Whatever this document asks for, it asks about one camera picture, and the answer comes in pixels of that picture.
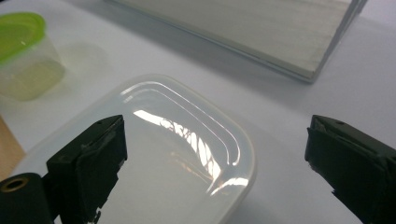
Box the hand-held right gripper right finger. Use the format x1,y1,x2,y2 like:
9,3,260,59
304,114,396,224

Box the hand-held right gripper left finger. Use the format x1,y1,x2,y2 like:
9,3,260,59
46,114,129,224

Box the white lidded plastic container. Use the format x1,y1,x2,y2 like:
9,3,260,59
12,73,258,224

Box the green plastic bowl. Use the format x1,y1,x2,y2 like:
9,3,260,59
0,11,67,102

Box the white wire rack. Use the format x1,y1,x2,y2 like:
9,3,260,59
106,0,370,84

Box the wooden table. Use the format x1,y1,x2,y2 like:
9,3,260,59
0,115,26,182

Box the white tabletop board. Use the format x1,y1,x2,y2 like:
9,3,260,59
0,0,396,224

